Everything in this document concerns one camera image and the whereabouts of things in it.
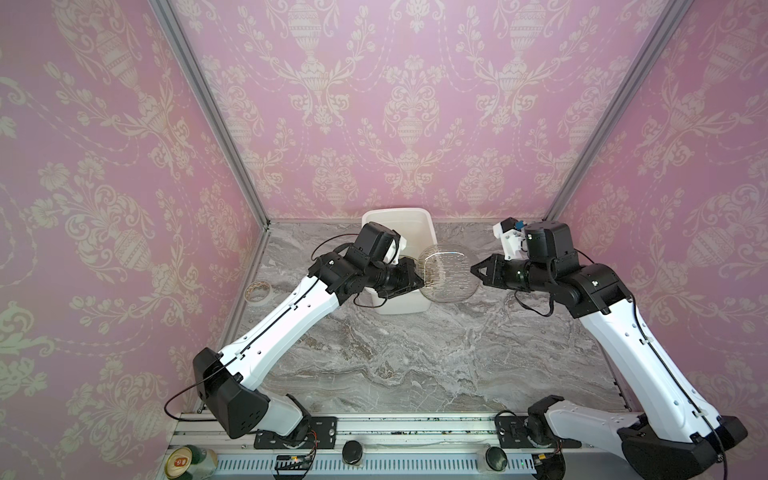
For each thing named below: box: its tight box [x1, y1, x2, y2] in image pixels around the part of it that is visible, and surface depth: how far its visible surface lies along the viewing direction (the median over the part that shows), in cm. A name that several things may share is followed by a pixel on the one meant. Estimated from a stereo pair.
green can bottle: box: [164, 444, 218, 480], surface depth 64 cm
